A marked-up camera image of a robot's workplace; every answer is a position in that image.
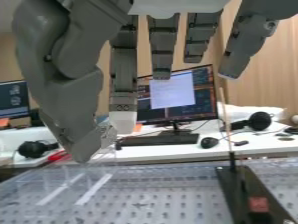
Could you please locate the black keyboard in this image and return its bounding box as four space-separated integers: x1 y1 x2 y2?
118 131 200 147

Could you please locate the black mouse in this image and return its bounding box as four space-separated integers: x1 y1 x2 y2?
199 136 220 150

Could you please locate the white desk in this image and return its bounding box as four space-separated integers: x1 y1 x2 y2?
0 120 298 168

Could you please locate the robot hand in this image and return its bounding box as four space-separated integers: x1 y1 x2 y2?
10 0 298 164

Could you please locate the clear box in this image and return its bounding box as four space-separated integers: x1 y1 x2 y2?
0 155 298 224

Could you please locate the thin stick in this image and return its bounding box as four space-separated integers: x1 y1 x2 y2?
218 87 239 174

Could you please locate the computer screen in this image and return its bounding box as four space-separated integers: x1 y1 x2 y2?
134 64 219 127
0 79 31 121

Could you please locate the black plate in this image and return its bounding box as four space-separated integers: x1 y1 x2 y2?
214 165 298 224

